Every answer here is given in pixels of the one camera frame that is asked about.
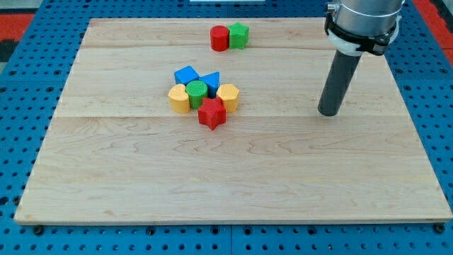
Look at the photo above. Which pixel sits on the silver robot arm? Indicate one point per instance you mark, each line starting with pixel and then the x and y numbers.
pixel 358 26

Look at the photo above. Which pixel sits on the red star block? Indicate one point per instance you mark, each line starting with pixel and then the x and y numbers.
pixel 212 113

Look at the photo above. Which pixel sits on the green star block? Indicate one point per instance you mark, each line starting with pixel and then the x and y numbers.
pixel 238 35

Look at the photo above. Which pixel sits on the yellow hexagon block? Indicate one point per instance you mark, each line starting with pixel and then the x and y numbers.
pixel 229 95

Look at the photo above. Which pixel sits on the green cylinder block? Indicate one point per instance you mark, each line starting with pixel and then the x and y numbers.
pixel 196 90

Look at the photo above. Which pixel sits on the blue triangle block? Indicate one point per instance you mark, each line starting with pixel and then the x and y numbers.
pixel 213 82

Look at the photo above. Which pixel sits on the yellow heart block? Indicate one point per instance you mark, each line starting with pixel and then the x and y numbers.
pixel 179 99

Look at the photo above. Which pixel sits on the wooden board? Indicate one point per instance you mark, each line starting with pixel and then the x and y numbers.
pixel 115 153

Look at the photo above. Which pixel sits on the blue cube block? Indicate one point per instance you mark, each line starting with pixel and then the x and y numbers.
pixel 185 75

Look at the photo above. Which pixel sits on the red cylinder block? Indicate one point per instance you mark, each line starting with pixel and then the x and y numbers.
pixel 219 38

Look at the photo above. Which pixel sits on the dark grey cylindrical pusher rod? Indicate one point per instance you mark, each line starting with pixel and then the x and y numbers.
pixel 337 83

